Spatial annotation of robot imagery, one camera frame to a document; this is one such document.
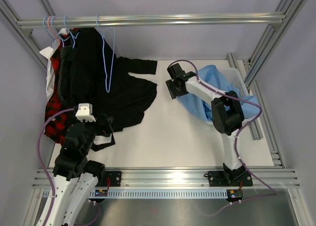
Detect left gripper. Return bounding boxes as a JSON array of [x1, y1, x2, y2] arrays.
[[72, 113, 113, 155]]

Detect light blue shirt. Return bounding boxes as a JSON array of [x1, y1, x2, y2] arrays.
[[178, 64, 262, 124]]

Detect light blue wire hanger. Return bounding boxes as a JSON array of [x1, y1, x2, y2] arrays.
[[96, 15, 116, 93]]

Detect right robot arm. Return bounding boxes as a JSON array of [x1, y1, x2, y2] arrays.
[[166, 62, 253, 188]]

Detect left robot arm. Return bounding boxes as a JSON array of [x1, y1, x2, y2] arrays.
[[37, 113, 114, 226]]

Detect red black plaid shirt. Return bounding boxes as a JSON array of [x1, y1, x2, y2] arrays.
[[44, 28, 76, 145]]

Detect white shirt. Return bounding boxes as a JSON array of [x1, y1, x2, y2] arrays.
[[39, 39, 59, 100]]

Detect blue hanger far left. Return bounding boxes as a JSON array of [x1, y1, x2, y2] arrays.
[[42, 16, 57, 42]]

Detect blue hanger with black shirt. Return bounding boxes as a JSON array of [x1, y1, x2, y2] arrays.
[[63, 16, 78, 48]]

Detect white plastic basket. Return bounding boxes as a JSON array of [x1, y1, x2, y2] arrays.
[[204, 67, 252, 126]]

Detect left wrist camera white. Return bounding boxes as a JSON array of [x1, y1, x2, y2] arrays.
[[75, 103, 96, 122]]

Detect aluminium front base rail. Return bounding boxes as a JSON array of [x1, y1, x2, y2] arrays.
[[32, 168, 301, 188]]

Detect white slotted cable duct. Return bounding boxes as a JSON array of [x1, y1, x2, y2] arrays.
[[41, 189, 228, 198]]

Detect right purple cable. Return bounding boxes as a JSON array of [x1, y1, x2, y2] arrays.
[[166, 59, 278, 217]]

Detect aluminium hanging rail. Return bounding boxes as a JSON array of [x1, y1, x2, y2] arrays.
[[16, 11, 286, 30]]

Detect aluminium frame right posts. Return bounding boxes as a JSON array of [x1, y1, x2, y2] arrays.
[[226, 0, 316, 167]]

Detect aluminium frame posts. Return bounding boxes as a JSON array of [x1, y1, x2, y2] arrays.
[[226, 0, 316, 167], [0, 0, 47, 71]]

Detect aluminium frame left posts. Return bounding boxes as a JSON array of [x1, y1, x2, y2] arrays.
[[0, 0, 47, 71]]

